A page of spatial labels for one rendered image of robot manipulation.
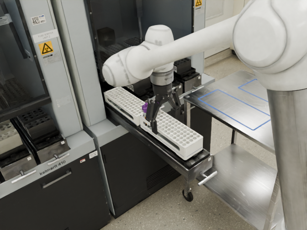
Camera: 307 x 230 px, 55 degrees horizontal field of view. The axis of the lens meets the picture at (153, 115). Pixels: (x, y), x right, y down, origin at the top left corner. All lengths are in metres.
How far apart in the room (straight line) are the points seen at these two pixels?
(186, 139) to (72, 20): 0.67
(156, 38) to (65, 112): 0.62
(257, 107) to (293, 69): 0.95
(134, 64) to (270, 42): 0.51
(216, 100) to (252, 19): 1.03
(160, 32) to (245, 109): 0.63
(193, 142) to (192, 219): 0.93
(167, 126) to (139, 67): 0.39
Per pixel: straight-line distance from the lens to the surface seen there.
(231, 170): 1.89
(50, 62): 1.31
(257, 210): 1.73
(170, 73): 1.08
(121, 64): 0.92
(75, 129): 1.49
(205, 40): 0.82
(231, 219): 2.01
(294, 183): 0.68
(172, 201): 2.07
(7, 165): 1.35
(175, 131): 1.19
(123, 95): 1.50
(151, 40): 1.02
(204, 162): 1.19
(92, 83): 1.43
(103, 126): 1.51
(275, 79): 0.55
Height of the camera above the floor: 1.62
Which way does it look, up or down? 35 degrees down
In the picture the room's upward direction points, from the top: 5 degrees counter-clockwise
